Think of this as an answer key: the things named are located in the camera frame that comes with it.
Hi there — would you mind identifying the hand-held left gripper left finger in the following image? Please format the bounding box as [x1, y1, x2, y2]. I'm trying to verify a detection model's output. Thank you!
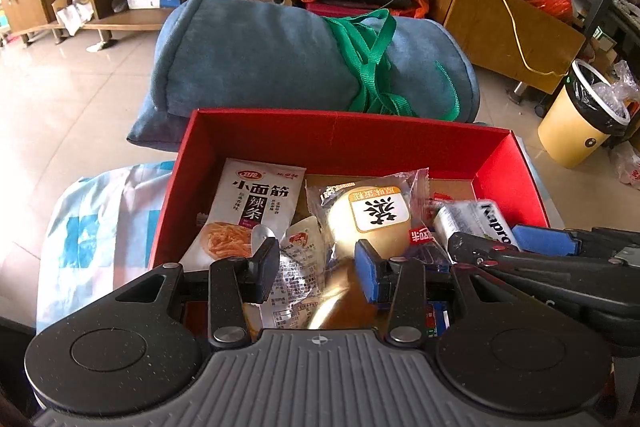
[112, 237, 281, 350]

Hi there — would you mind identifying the rolled blue blanket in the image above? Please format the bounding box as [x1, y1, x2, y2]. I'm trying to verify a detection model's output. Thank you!
[125, 0, 481, 152]

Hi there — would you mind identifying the round cake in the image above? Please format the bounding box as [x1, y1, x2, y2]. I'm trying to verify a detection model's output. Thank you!
[305, 168, 431, 273]

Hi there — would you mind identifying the black bin liner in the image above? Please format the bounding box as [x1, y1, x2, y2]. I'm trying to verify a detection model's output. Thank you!
[567, 59, 632, 138]

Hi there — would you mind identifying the white plastic bag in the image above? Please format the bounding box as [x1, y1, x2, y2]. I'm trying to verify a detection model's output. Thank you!
[612, 142, 640, 190]

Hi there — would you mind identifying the blue checkered tablecloth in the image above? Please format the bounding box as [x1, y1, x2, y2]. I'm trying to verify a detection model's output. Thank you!
[36, 137, 566, 335]

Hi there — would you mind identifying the small silver snack packet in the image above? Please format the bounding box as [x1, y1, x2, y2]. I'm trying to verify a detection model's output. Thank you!
[250, 215, 346, 338]

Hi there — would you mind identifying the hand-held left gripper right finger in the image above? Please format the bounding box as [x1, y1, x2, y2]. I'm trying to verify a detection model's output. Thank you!
[354, 239, 506, 350]

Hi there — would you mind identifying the red plastic bag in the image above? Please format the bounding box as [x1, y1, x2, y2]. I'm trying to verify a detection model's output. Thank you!
[527, 0, 573, 22]

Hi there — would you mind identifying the wooden TV stand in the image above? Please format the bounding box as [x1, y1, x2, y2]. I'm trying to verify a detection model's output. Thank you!
[0, 0, 586, 95]

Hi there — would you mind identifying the white wafer packet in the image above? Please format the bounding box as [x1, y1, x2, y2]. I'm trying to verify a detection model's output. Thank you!
[432, 199, 523, 253]

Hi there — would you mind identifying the white spicy strip packet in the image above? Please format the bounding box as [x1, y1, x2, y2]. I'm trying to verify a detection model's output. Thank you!
[179, 158, 307, 273]

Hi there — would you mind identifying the yellow trash bin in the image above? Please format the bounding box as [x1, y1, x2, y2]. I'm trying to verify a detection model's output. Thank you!
[537, 59, 632, 168]

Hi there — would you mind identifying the red cardboard box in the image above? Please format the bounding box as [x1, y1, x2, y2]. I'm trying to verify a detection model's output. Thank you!
[147, 108, 551, 343]

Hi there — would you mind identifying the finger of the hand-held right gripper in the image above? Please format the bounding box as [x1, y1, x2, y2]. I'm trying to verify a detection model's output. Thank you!
[512, 223, 640, 258]
[447, 232, 640, 280]

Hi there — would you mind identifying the green strap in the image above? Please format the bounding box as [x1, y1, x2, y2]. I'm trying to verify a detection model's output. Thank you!
[322, 9, 461, 122]

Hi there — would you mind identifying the red spicy strip packet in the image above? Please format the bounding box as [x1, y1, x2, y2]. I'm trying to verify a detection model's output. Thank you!
[425, 302, 441, 339]

